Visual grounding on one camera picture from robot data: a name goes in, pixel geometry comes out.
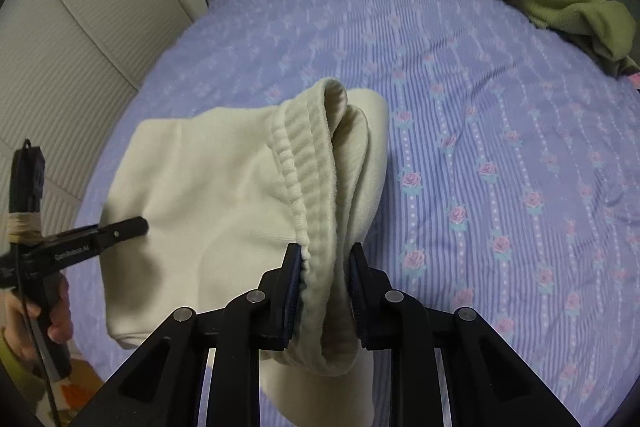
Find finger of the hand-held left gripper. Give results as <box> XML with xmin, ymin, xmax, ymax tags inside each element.
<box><xmin>97</xmin><ymin>216</ymin><xmax>150</xmax><ymax>249</ymax></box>

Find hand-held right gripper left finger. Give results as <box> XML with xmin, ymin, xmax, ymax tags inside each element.
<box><xmin>85</xmin><ymin>243</ymin><xmax>307</xmax><ymax>427</ymax></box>

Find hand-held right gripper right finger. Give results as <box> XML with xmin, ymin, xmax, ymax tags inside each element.
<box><xmin>349</xmin><ymin>243</ymin><xmax>583</xmax><ymax>427</ymax></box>

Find cream pants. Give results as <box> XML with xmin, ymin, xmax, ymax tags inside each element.
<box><xmin>102</xmin><ymin>78</ymin><xmax>390</xmax><ymax>427</ymax></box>

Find person's left forearm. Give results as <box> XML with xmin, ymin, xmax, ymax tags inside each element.
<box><xmin>0</xmin><ymin>336</ymin><xmax>48</xmax><ymax>408</ymax></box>

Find person's left hand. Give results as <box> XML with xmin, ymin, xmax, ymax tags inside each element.
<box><xmin>0</xmin><ymin>274</ymin><xmax>74</xmax><ymax>374</ymax></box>

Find orange patterned object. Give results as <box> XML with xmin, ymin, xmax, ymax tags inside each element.
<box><xmin>50</xmin><ymin>352</ymin><xmax>109</xmax><ymax>413</ymax></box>

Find white wardrobe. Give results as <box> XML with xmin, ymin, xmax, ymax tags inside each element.
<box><xmin>0</xmin><ymin>0</ymin><xmax>207</xmax><ymax>204</ymax></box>

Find purple floral bed sheet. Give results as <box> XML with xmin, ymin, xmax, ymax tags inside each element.
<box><xmin>65</xmin><ymin>0</ymin><xmax>640</xmax><ymax>427</ymax></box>

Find green knit sweater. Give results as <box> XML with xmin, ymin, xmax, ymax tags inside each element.
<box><xmin>484</xmin><ymin>0</ymin><xmax>640</xmax><ymax>78</ymax></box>

